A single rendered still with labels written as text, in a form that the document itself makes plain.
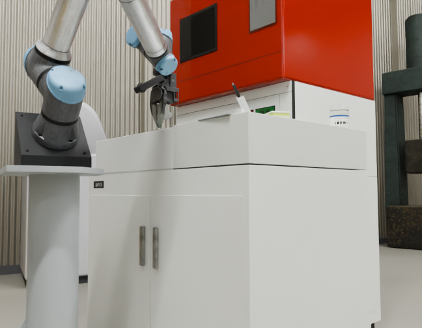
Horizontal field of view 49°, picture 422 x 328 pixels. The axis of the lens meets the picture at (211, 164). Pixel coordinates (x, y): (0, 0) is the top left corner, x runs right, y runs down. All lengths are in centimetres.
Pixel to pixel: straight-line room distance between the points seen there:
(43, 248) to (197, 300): 50
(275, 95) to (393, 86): 484
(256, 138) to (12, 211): 360
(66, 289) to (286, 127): 85
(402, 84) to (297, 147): 539
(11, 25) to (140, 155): 338
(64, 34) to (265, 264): 91
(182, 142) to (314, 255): 56
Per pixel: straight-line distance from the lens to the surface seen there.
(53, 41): 153
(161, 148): 160
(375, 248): 254
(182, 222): 150
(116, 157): 186
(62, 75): 148
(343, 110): 175
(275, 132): 137
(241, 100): 172
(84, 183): 392
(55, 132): 152
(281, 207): 138
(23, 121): 164
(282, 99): 204
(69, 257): 155
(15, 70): 481
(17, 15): 496
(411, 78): 675
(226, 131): 135
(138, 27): 147
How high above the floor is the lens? 74
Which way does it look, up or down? 4 degrees up
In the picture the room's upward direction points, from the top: straight up
